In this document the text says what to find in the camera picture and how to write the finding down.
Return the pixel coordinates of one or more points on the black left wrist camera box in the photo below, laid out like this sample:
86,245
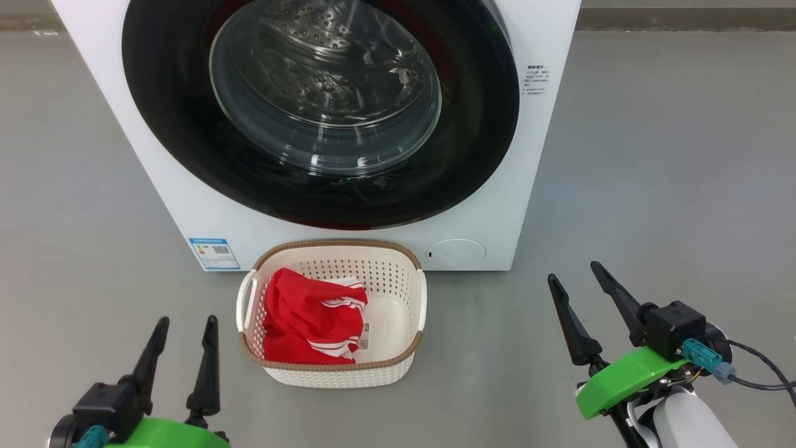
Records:
102,404

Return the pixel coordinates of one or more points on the red garment with white stripes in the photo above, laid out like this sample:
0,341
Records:
298,317

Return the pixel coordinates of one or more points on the black round glass washer door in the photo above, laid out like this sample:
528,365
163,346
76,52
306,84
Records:
161,124

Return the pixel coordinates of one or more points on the white front-load washing machine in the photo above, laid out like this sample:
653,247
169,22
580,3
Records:
485,236

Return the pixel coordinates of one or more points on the blue energy label sticker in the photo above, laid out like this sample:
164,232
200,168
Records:
214,254

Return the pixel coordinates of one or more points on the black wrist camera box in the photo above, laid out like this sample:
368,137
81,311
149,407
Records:
675,326
102,404

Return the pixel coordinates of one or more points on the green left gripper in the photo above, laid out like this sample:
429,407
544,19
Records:
168,435

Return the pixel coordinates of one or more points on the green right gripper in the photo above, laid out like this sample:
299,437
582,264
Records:
622,379

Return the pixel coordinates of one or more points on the cream perforated basket brown rim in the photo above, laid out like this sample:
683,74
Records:
388,323

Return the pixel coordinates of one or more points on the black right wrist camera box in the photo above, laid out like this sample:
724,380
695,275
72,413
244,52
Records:
675,326

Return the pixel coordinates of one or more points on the round white filter cover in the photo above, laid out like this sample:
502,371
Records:
456,254

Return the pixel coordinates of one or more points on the perforated steel washer drum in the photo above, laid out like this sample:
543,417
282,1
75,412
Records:
298,37

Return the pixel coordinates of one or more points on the basket product label sticker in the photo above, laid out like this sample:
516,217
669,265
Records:
364,339

